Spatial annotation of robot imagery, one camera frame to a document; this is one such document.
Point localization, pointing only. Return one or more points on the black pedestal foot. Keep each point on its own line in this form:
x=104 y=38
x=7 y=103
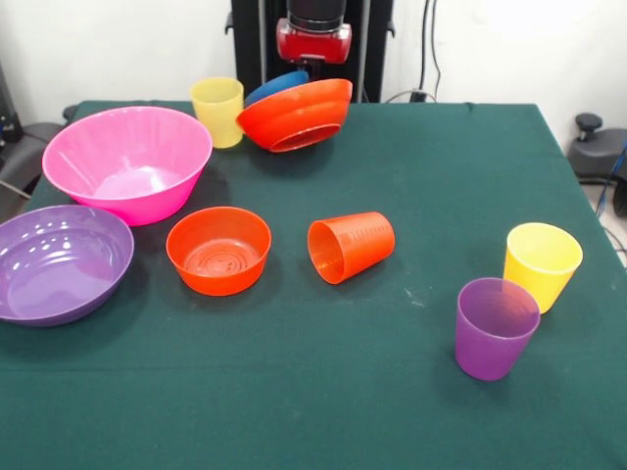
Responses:
x=597 y=152
x=34 y=142

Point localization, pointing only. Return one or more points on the pale yellow cup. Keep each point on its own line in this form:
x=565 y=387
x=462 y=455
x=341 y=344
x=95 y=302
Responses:
x=218 y=117

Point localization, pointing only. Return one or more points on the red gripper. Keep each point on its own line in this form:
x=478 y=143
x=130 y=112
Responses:
x=313 y=44

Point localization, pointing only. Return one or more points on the large pink bowl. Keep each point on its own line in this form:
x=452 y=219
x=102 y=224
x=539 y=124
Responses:
x=122 y=161

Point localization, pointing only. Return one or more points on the purple cup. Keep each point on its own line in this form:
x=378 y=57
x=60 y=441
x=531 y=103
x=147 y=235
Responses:
x=490 y=347

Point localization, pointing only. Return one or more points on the small blue bowl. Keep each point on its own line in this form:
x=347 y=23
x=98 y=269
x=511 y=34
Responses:
x=274 y=88

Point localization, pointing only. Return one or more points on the purple bowl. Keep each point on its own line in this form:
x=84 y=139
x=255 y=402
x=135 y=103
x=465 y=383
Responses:
x=59 y=264

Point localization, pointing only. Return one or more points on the bright yellow cup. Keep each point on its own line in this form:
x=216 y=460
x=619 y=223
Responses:
x=539 y=274

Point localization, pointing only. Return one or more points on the small orange bowl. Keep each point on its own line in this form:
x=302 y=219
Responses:
x=218 y=279

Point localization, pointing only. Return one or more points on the dark green tablecloth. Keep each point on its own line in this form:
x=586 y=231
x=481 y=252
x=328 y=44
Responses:
x=313 y=391

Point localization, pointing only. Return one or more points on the orange cup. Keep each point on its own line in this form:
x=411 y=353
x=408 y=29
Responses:
x=357 y=245

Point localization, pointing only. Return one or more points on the large orange bowl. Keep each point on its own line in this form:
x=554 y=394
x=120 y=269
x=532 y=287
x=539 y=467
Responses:
x=294 y=115

